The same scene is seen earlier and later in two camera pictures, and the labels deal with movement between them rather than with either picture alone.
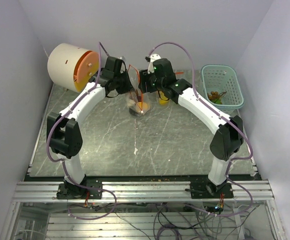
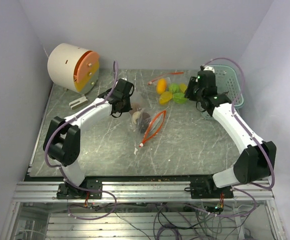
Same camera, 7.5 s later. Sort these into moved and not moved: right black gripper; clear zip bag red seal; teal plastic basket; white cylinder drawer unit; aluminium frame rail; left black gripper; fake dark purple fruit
Moved: right black gripper; fake dark purple fruit; clear zip bag red seal; left black gripper
Not moved: teal plastic basket; aluminium frame rail; white cylinder drawer unit
